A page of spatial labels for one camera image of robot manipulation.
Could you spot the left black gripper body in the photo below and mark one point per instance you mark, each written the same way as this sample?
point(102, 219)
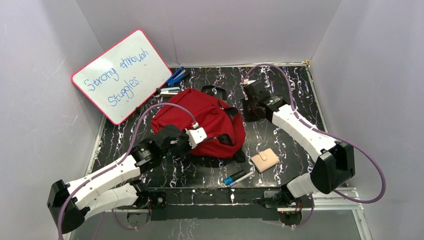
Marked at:
point(180, 141)

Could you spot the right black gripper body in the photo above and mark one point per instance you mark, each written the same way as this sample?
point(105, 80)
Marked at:
point(250, 114)

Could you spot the red student backpack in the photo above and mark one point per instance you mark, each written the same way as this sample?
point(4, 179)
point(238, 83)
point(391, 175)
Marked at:
point(223, 125)

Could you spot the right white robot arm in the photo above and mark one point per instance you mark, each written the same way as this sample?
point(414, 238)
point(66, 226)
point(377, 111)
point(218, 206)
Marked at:
point(334, 161)

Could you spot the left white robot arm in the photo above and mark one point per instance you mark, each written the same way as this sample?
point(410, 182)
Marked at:
point(72, 203)

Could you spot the beige small wallet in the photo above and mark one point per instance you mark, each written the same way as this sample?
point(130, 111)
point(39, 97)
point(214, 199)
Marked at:
point(264, 160)

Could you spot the white pen blue cap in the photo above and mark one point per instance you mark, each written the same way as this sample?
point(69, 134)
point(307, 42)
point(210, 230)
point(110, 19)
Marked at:
point(240, 179)

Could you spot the black marker blue cap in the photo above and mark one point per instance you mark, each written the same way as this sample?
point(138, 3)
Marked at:
point(230, 179)

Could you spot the blue stapler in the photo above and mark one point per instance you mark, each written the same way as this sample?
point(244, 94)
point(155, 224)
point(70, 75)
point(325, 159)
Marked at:
point(170, 87)

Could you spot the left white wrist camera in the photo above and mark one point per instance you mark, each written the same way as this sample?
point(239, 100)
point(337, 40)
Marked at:
point(196, 135)

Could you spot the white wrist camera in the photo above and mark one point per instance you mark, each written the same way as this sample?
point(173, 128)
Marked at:
point(247, 81)
point(196, 135)

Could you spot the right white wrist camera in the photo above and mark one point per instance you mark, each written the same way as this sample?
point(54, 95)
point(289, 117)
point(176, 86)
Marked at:
point(247, 81)

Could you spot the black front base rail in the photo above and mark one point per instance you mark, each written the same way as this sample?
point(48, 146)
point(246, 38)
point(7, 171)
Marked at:
point(218, 203)

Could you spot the white board pink frame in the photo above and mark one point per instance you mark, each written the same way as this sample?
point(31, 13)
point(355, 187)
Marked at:
point(122, 78)

